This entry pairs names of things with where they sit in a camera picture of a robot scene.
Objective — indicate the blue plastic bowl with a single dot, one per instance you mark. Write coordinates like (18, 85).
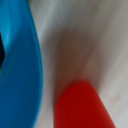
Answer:
(20, 73)

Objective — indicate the red plastic cup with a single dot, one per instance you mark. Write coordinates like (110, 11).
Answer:
(81, 106)

